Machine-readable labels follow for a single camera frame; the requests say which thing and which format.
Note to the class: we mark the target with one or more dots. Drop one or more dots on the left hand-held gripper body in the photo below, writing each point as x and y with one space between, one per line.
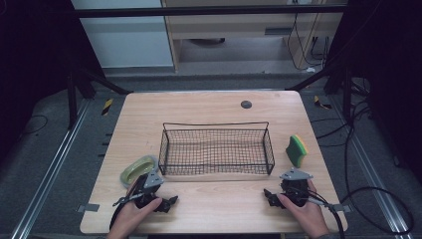
153 180

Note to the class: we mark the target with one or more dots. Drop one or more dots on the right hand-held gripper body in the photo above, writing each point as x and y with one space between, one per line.
295 175

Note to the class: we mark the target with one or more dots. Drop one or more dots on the green soap dish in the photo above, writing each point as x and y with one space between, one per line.
136 169

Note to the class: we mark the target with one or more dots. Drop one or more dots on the green and yellow sponge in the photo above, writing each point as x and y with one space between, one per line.
296 151

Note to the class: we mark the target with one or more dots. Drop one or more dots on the person's right hand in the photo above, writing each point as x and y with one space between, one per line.
310 219

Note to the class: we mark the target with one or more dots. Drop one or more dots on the person's left hand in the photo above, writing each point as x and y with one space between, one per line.
127 220

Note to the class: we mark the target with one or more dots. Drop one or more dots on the yellow and black tape strip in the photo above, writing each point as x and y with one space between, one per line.
106 106
321 103

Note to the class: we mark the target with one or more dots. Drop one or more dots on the grey round table grommet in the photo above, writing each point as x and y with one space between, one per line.
246 104

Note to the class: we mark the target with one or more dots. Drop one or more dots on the black metal stand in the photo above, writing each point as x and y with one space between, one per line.
346 93
71 99

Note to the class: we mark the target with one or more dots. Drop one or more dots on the white cabinet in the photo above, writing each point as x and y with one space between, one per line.
126 43

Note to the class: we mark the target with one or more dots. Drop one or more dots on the black curtain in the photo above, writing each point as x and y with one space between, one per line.
391 66
33 66

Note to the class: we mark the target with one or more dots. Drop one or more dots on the light wooden desk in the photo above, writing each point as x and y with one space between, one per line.
232 28

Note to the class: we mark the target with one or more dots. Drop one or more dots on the black horizontal bar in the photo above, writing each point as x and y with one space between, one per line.
199 11

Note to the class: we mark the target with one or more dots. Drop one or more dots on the grey metal table bracket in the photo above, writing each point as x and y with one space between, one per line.
345 208
88 208

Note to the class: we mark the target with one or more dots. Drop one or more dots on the aluminium floor rail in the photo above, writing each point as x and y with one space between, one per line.
371 172
49 172

